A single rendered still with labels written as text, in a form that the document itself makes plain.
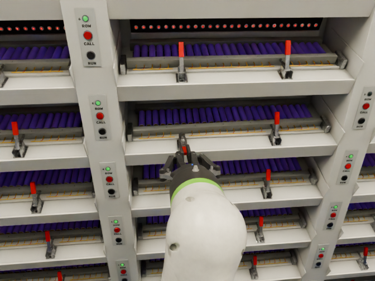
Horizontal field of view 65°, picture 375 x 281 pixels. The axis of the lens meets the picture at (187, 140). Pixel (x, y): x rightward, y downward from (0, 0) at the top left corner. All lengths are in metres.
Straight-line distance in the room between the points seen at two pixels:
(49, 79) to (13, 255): 0.62
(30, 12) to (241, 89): 0.51
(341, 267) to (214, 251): 1.04
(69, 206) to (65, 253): 0.20
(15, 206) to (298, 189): 0.87
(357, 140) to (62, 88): 0.81
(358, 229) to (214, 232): 0.94
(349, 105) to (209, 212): 0.62
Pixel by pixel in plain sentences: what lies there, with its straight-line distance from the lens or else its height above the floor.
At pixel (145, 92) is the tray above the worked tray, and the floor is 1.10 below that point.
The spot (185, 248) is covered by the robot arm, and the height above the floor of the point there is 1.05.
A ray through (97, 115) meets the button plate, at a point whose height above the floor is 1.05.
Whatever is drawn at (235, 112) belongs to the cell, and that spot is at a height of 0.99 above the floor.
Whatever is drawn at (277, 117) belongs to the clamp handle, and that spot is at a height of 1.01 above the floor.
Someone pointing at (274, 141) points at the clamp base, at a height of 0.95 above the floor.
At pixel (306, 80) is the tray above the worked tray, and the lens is 0.82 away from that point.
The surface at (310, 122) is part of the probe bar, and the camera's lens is 0.96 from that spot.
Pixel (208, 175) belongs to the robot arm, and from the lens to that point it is 0.50.
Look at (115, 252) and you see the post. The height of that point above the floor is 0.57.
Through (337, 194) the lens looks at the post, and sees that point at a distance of 1.06.
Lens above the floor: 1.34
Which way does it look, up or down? 28 degrees down
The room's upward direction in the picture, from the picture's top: straight up
